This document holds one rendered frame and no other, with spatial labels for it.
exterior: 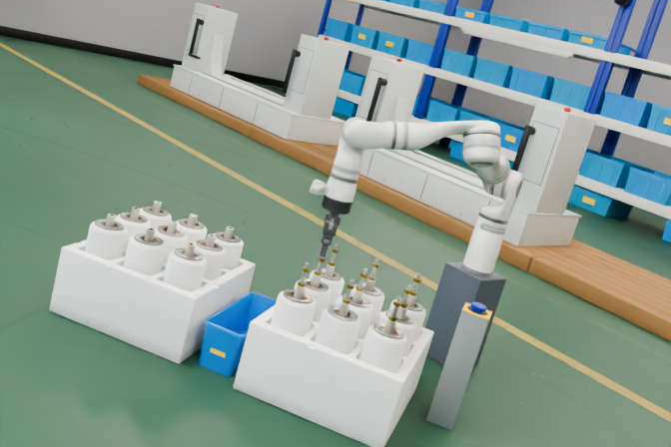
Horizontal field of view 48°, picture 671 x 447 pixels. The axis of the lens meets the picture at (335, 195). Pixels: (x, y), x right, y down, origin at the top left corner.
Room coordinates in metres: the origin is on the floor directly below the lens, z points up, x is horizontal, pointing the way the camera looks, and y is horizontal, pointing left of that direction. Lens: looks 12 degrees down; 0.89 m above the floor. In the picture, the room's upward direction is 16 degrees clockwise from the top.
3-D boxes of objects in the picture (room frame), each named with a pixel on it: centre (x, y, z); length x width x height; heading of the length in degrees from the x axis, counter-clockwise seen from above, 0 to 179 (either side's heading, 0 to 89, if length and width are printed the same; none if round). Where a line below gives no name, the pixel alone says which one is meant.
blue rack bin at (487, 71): (7.51, -1.28, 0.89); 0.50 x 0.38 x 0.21; 137
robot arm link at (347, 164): (1.85, -0.01, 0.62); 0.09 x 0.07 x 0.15; 7
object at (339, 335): (1.70, -0.09, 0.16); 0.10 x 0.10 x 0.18
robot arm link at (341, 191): (1.84, 0.01, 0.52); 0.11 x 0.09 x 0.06; 90
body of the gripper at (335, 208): (1.84, -0.01, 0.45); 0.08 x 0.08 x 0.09
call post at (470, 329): (1.81, -0.42, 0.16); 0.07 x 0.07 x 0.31; 75
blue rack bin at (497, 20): (7.51, -1.27, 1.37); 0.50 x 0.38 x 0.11; 136
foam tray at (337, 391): (1.81, -0.12, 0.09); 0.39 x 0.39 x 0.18; 75
